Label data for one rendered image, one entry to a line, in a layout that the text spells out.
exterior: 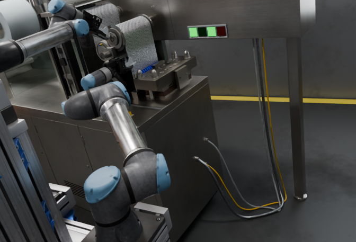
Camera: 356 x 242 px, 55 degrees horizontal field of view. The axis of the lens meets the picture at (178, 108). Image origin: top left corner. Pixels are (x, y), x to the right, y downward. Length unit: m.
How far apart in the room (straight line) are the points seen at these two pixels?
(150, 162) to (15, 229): 0.41
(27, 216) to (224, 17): 1.33
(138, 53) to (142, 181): 1.07
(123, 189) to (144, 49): 1.13
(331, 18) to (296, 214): 1.93
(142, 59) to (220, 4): 0.53
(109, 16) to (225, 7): 0.71
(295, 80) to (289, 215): 0.87
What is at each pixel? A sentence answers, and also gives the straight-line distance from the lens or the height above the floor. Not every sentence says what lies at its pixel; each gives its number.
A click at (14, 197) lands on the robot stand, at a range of 1.03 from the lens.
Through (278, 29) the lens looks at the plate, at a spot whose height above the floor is 1.18.
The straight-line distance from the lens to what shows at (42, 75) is 2.81.
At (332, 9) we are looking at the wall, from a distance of 3.53.
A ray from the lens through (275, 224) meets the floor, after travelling 2.30.
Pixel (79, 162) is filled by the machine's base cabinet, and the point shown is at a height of 0.53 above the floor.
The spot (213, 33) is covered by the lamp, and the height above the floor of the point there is 1.18.
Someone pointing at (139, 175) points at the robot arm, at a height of 1.03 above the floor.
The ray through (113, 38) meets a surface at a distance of 1.92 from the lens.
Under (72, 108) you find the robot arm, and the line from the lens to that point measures 1.36.
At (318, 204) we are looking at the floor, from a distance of 2.44.
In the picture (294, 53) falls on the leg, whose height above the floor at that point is 1.01.
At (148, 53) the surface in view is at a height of 1.11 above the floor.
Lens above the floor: 1.60
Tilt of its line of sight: 24 degrees down
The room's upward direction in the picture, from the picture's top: 11 degrees counter-clockwise
